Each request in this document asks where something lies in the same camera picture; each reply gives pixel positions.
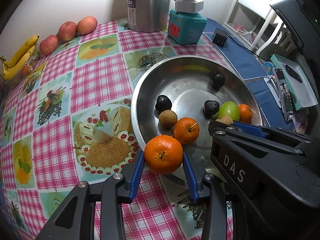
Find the pink plaid printed tablecloth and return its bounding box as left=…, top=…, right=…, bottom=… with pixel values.
left=0, top=19, right=250, bottom=240

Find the black power adapter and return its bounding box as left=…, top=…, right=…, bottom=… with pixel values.
left=212, top=28, right=228, bottom=47

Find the dark plum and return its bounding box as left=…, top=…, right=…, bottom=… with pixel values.
left=203, top=100, right=220, bottom=117
left=211, top=73, right=226, bottom=88
left=155, top=95, right=172, bottom=112

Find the brown kiwi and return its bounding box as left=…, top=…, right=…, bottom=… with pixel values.
left=215, top=115, right=234, bottom=125
left=158, top=110, right=178, bottom=127

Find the white rack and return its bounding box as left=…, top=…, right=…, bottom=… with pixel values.
left=222, top=0, right=288, bottom=58

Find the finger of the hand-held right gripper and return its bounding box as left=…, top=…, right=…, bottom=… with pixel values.
left=209, top=121, right=310, bottom=158
left=234, top=120, right=313, bottom=143

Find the teal plastic box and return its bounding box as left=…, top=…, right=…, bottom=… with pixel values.
left=167, top=9, right=208, bottom=45

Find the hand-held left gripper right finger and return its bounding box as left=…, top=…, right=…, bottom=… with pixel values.
left=182, top=151, right=252, bottom=240

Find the black smartphone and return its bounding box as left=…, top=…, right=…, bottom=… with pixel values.
left=273, top=67, right=294, bottom=122

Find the stainless steel thermos jug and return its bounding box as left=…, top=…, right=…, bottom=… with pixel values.
left=127, top=0, right=187, bottom=33

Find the yellow banana bunch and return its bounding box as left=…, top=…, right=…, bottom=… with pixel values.
left=0, top=35, right=40, bottom=81

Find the blue tablecloth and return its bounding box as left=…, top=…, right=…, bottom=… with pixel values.
left=202, top=19, right=300, bottom=133

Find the pink white plastic bag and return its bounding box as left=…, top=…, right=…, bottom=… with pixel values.
left=225, top=22, right=253, bottom=43

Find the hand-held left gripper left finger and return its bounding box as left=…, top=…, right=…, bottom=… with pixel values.
left=37, top=150, right=145, bottom=240

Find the clear plastic box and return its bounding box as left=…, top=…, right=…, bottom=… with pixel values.
left=10, top=52, right=40, bottom=85

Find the white plastic charger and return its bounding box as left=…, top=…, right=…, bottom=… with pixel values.
left=174, top=0, right=204, bottom=13

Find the black cable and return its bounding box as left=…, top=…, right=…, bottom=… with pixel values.
left=226, top=35, right=272, bottom=62

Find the black oval device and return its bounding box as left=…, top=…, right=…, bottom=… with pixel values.
left=285, top=64, right=303, bottom=83

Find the stainless steel basin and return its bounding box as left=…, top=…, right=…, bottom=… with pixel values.
left=130, top=55, right=265, bottom=184

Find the orange tangerine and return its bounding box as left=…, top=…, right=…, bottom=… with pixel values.
left=173, top=117, right=200, bottom=145
left=144, top=135, right=184, bottom=175
left=237, top=104, right=254, bottom=124

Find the small printed sticker card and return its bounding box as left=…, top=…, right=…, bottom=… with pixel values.
left=262, top=61, right=275, bottom=77

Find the red apple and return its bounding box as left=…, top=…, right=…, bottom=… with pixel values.
left=76, top=16, right=98, bottom=35
left=39, top=35, right=59, bottom=56
left=57, top=21, right=77, bottom=42

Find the teal open gift box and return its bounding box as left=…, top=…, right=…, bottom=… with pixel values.
left=270, top=54, right=316, bottom=111

